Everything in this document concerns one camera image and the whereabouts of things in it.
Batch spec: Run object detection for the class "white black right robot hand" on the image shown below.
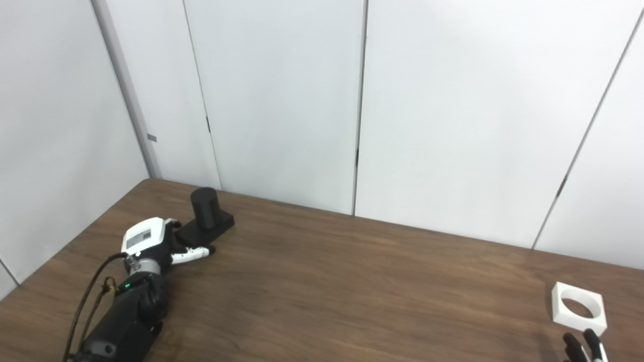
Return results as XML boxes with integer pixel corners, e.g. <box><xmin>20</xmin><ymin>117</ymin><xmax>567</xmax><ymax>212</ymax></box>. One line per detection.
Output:
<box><xmin>562</xmin><ymin>329</ymin><xmax>609</xmax><ymax>362</ymax></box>

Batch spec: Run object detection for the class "white square piece with hole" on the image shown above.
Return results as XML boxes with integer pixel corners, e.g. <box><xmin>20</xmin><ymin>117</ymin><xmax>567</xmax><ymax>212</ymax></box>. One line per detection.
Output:
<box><xmin>551</xmin><ymin>282</ymin><xmax>608</xmax><ymax>336</ymax></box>

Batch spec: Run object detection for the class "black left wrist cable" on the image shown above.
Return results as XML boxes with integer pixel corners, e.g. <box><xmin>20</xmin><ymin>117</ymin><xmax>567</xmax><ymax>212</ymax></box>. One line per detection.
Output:
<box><xmin>63</xmin><ymin>253</ymin><xmax>129</xmax><ymax>362</ymax></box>

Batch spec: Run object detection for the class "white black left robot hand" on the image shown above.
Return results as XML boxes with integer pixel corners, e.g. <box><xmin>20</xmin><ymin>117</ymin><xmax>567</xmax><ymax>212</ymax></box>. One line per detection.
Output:
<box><xmin>121</xmin><ymin>217</ymin><xmax>217</xmax><ymax>275</ymax></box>

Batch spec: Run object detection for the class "black peg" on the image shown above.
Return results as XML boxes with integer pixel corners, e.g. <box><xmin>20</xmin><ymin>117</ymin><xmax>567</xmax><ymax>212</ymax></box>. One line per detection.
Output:
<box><xmin>175</xmin><ymin>187</ymin><xmax>235</xmax><ymax>248</ymax></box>

